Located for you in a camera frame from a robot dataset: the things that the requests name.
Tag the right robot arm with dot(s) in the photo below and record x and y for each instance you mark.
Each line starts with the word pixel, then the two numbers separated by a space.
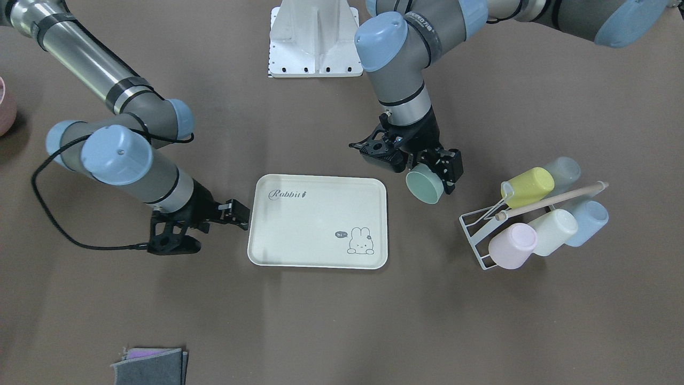
pixel 122 151

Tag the mint green plastic cup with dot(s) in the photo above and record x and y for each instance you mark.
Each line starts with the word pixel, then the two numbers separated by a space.
pixel 424 184

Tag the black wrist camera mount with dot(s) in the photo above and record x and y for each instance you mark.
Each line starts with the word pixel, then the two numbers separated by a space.
pixel 168 233

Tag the pink bowl with ice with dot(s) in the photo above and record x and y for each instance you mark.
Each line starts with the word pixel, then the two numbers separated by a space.
pixel 8 109

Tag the cream rabbit serving tray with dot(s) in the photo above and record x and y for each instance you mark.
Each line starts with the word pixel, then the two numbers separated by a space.
pixel 319 221

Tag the white wire cup rack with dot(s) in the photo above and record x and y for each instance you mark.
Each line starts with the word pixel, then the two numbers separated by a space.
pixel 479 225

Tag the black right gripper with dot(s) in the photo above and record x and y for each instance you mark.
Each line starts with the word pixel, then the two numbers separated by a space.
pixel 200 205

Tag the grey plastic cup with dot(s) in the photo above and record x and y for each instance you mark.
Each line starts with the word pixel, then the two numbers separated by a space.
pixel 565 171

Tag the cream white plastic cup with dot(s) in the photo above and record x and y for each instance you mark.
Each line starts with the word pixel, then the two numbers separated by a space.
pixel 553 229

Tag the folded grey cloth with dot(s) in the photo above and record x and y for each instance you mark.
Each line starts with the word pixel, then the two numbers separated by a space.
pixel 151 366

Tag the yellow plastic cup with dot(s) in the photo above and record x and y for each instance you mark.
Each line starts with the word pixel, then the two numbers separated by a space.
pixel 530 186

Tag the pink plastic cup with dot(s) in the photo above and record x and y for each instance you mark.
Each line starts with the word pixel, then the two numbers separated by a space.
pixel 511 248

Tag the light blue plastic cup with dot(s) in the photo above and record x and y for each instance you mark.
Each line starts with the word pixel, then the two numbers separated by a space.
pixel 590 215

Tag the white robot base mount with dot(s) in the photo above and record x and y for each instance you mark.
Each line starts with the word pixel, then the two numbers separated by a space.
pixel 313 39

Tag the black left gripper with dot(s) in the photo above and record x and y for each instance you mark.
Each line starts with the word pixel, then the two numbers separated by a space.
pixel 426 133

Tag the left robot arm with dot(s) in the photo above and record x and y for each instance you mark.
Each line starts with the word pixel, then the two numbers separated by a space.
pixel 404 37

